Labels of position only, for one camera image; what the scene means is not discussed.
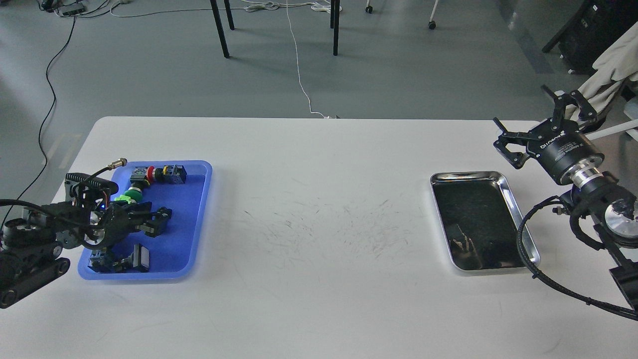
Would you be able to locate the black floor cable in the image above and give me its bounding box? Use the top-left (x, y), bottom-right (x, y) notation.
top-left (0, 0), bottom-right (120, 230)

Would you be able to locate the blue plastic tray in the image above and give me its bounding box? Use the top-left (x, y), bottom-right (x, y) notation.
top-left (77, 161), bottom-right (213, 282)

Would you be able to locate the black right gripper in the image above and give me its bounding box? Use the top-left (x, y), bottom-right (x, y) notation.
top-left (492, 85), bottom-right (605, 186)

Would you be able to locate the white floor cable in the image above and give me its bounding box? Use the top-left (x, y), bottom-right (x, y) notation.
top-left (243, 0), bottom-right (342, 119)

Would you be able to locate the white chair leg with caster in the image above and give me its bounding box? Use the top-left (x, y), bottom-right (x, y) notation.
top-left (428, 0), bottom-right (440, 30)

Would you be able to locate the red emergency stop button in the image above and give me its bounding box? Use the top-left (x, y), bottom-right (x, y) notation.
top-left (129, 166), bottom-right (155, 185)

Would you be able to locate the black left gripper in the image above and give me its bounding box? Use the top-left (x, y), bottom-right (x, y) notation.
top-left (97, 203), bottom-right (168, 247)

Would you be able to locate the black table leg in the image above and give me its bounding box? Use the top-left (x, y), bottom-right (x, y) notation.
top-left (223, 0), bottom-right (235, 30)
top-left (209, 0), bottom-right (231, 59)
top-left (330, 0), bottom-right (341, 56)

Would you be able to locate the black cabinet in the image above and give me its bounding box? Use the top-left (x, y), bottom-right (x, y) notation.
top-left (542, 0), bottom-right (638, 74)

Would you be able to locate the silver metal tray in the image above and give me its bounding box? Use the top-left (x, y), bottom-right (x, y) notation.
top-left (429, 171), bottom-right (526, 276)

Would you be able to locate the black blue switch block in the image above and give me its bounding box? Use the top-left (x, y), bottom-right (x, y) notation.
top-left (157, 165), bottom-right (187, 184)

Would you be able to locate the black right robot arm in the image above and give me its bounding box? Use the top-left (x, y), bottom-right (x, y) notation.
top-left (493, 86), bottom-right (637, 321)

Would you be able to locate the small black gear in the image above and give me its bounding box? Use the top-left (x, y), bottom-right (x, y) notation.
top-left (155, 207), bottom-right (172, 220)

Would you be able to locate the black power strip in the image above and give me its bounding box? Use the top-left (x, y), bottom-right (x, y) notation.
top-left (57, 2), bottom-right (87, 17)

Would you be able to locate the beige cloth on chair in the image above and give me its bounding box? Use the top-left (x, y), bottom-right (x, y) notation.
top-left (566, 23), bottom-right (638, 133)

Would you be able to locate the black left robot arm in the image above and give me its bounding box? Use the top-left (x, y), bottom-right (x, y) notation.
top-left (0, 158), bottom-right (187, 309)

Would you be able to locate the black square push button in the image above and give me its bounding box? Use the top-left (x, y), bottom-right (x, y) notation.
top-left (114, 243), bottom-right (150, 273)

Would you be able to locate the green push button switch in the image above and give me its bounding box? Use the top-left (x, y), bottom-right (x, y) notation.
top-left (113, 186), bottom-right (143, 204)

